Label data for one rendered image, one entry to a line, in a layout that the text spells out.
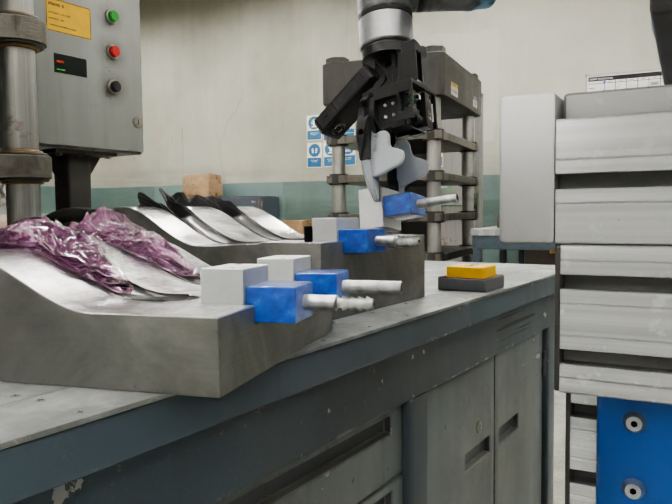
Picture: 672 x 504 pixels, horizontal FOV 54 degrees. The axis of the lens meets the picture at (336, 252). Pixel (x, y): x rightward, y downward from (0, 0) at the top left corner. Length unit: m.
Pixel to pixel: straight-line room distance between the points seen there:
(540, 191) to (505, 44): 7.00
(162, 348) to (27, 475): 0.11
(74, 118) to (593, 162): 1.31
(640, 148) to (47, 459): 0.38
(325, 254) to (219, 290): 0.25
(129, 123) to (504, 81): 5.96
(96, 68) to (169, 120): 7.53
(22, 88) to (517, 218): 1.10
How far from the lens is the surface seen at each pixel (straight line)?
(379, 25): 0.92
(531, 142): 0.42
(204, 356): 0.46
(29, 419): 0.45
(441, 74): 4.72
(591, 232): 0.41
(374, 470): 0.87
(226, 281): 0.50
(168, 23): 9.39
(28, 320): 0.53
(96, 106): 1.62
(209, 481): 0.61
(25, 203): 1.36
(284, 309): 0.49
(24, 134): 1.36
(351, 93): 0.93
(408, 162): 0.92
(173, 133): 9.09
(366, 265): 0.81
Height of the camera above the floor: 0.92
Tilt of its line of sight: 4 degrees down
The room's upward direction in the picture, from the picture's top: 1 degrees counter-clockwise
